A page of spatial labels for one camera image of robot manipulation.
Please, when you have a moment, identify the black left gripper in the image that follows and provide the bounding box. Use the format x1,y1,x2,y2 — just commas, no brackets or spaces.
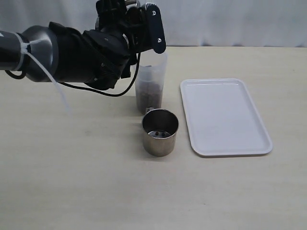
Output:
95,0,166,54

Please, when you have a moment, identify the steel mug with pellets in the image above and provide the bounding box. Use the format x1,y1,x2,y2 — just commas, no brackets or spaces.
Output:
141,107,179,157
125,0,144,25

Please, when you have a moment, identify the translucent plastic tall container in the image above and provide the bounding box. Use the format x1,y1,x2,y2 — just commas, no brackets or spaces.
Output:
135,50,168,114

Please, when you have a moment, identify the white backdrop curtain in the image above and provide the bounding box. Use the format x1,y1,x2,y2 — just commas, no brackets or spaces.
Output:
0,0,307,47

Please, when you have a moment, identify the white rectangular plastic tray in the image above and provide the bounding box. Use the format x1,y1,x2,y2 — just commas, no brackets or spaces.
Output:
180,78,273,157

